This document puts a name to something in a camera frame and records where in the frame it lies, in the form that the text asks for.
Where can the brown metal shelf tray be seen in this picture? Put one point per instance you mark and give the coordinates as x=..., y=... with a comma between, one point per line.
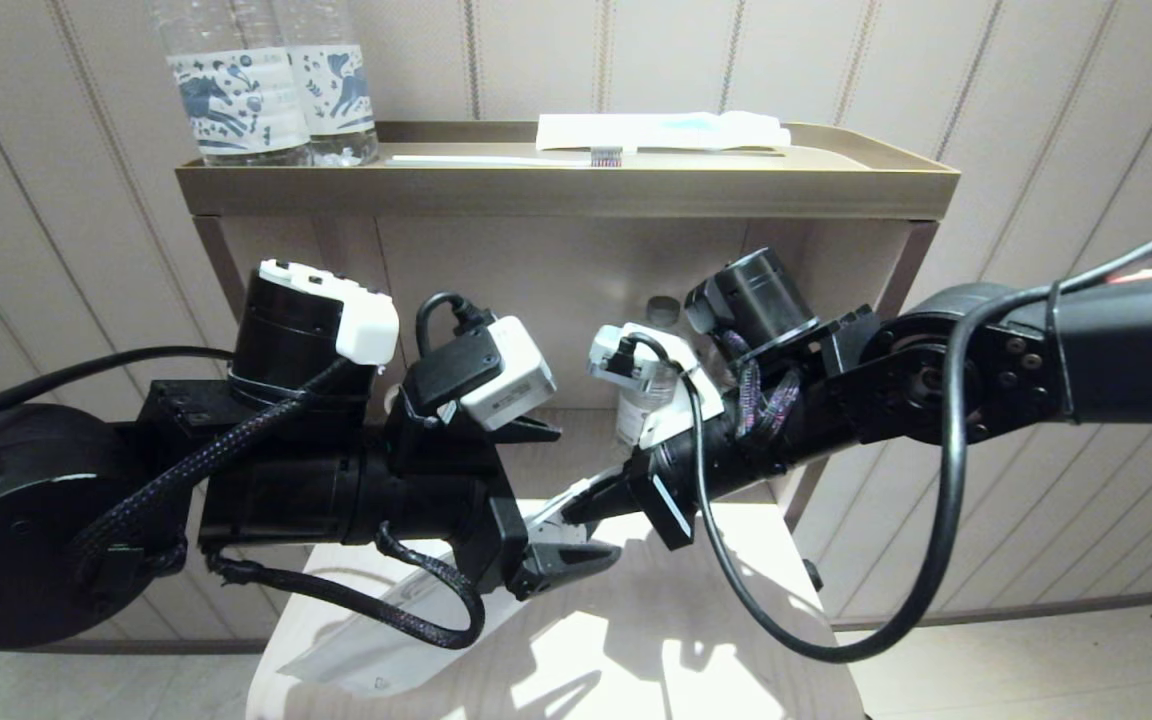
x=556, y=192

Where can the small black knob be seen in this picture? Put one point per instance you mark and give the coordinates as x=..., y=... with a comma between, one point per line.
x=813, y=577

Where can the beige wooden shelf cabinet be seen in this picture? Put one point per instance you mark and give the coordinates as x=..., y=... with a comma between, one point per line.
x=856, y=260

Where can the white toothbrush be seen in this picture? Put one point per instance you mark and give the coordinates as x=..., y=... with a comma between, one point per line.
x=496, y=160

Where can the large bottle blue deer label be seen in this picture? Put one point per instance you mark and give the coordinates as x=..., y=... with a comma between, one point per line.
x=236, y=105
x=341, y=90

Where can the white floral zip pouch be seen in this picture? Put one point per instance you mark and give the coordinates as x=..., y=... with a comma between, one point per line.
x=376, y=650

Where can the white wrapped blue toothbrush pack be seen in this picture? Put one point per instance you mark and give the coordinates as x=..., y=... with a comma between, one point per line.
x=656, y=130

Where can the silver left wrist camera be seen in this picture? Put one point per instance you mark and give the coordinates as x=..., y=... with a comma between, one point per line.
x=506, y=385

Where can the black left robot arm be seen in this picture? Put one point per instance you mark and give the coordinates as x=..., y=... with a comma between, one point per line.
x=16, y=530

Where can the small clear water bottle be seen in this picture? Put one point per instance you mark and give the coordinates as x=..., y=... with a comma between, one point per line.
x=636, y=410

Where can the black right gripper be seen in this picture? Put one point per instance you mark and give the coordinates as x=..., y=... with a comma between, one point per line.
x=671, y=500

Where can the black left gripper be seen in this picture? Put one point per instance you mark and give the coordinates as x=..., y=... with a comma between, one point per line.
x=456, y=490

